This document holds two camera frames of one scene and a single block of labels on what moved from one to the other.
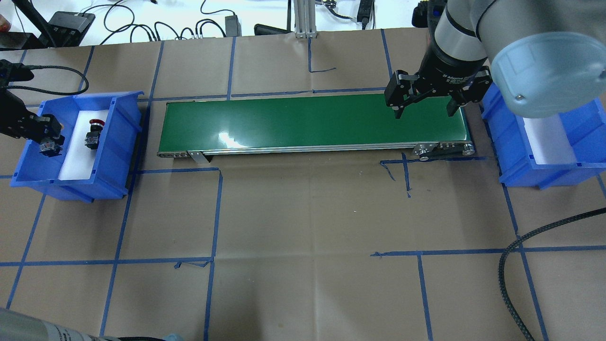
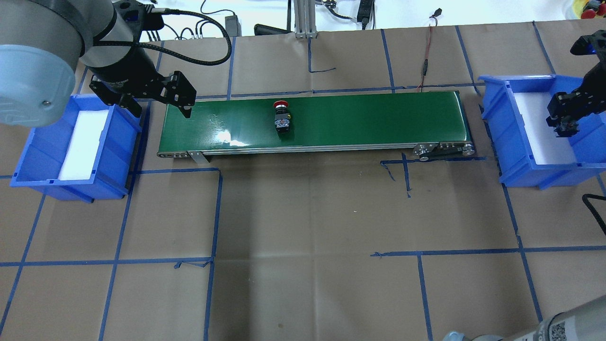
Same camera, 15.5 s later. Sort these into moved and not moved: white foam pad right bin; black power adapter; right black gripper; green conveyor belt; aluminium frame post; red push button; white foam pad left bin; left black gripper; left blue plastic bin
Moved: red push button; right black gripper; left black gripper
Not moved: black power adapter; aluminium frame post; white foam pad right bin; left blue plastic bin; white foam pad left bin; green conveyor belt
